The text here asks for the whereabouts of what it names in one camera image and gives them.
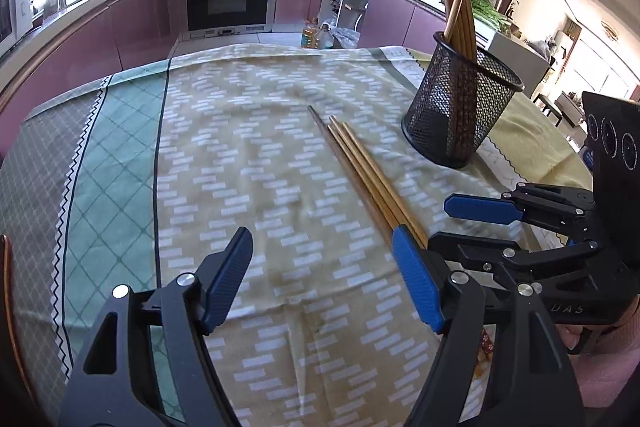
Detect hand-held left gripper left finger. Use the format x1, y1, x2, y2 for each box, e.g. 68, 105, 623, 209
59, 226, 255, 427

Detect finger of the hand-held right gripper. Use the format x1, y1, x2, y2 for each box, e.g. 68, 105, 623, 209
443, 183, 597, 249
428, 231, 602, 289

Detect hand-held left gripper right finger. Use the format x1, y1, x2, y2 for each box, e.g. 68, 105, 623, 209
391, 225, 586, 427

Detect black mesh utensil holder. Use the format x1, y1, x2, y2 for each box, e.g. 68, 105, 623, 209
401, 31, 525, 169

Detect wooden chopstick floral end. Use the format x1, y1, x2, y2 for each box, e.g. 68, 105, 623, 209
341, 122, 497, 380
315, 109, 401, 238
327, 116, 493, 380
307, 105, 398, 244

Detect bunch of wooden chopsticks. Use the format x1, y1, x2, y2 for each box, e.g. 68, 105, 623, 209
432, 0, 481, 160

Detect person's right forearm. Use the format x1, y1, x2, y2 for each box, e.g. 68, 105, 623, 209
575, 319, 640, 408

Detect person's right hand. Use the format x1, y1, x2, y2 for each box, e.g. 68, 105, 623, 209
554, 325, 594, 354

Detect white low cabinet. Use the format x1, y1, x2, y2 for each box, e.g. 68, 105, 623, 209
556, 91, 590, 128

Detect patchwork printed tablecloth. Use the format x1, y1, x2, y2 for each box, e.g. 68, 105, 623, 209
0, 43, 593, 427

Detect green leafy vegetables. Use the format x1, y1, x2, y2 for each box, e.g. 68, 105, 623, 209
467, 0, 513, 32

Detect pink base cabinets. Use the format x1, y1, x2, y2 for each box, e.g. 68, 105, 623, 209
277, 0, 448, 52
0, 0, 188, 158

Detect crumpled clear plastic bag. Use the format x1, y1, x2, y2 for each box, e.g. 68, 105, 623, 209
330, 26, 361, 50

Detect brown wooden chair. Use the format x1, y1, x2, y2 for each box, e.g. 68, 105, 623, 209
0, 234, 26, 403

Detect yellow cooking oil bottle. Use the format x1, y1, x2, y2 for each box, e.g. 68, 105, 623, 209
300, 18, 321, 50

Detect white toaster oven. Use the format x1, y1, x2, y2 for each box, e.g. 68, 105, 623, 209
0, 0, 33, 52

